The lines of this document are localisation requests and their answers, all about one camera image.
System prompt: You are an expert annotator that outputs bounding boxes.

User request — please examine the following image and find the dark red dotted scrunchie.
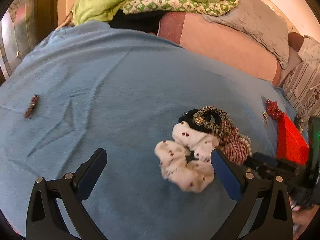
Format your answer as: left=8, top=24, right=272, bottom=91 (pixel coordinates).
left=266, top=99, right=283, bottom=120

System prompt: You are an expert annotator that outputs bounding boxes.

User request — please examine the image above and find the red plaid scrunchie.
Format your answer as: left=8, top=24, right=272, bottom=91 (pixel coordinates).
left=219, top=121, right=248, bottom=165

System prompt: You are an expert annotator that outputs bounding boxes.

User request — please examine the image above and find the pearl bead necklace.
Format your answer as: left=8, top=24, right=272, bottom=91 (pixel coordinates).
left=238, top=132, right=253, bottom=158

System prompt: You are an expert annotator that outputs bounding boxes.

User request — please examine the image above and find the brown rhinestone hair clip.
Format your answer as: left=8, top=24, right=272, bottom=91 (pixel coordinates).
left=23, top=95, right=40, bottom=119

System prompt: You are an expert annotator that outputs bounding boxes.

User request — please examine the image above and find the wooden mirror frame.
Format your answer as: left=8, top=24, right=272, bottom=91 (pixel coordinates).
left=1, top=0, right=58, bottom=83

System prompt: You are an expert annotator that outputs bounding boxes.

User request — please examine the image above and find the pink mattress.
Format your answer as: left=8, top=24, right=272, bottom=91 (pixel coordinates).
left=158, top=12, right=281, bottom=86

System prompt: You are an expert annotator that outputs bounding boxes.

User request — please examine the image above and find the gold pendant chain earring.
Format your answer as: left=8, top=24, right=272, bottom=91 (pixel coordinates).
left=263, top=112, right=268, bottom=127

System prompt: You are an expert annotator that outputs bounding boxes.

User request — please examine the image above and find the grey pillow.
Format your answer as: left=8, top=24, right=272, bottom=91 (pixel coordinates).
left=202, top=0, right=289, bottom=69

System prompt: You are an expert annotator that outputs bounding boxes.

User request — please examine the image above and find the red cardboard tray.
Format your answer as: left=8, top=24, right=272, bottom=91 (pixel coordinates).
left=276, top=113, right=309, bottom=166

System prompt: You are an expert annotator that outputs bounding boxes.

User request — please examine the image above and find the white patterned pillow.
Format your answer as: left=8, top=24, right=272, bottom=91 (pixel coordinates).
left=298, top=35, right=320, bottom=72

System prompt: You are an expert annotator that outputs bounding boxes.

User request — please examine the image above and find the blue bed cover cloth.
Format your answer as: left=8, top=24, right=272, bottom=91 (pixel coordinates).
left=1, top=21, right=296, bottom=239

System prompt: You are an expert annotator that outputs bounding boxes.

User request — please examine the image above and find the leopard print hair tie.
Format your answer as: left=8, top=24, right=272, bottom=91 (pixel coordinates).
left=192, top=106, right=234, bottom=143

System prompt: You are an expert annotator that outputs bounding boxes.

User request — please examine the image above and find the striped floral pillow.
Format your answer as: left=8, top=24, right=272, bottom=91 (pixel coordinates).
left=283, top=62, right=319, bottom=131

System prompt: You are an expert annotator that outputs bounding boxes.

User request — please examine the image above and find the white cherry print scrunchie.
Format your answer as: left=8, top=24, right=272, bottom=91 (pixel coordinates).
left=155, top=121, right=219, bottom=193

